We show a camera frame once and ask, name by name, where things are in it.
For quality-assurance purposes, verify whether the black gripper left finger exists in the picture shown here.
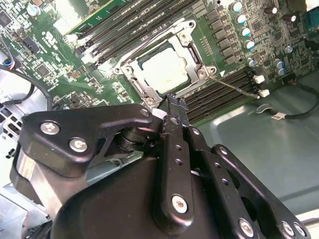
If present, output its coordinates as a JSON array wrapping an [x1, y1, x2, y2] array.
[[21, 93, 197, 235]]

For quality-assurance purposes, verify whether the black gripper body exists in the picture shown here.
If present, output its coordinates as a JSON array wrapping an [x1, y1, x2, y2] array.
[[9, 146, 241, 239]]

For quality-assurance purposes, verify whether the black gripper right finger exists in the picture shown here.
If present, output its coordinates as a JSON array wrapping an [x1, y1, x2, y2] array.
[[177, 99, 312, 239]]

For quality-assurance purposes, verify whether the metal socket cover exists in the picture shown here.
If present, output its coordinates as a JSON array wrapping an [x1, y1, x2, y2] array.
[[124, 32, 207, 100]]

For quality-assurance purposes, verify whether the metal locking lever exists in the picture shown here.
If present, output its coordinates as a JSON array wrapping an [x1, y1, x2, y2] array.
[[119, 23, 185, 68], [208, 75, 261, 100]]

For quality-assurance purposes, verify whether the silver CPU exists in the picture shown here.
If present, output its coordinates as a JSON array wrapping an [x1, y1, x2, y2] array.
[[138, 46, 190, 95]]

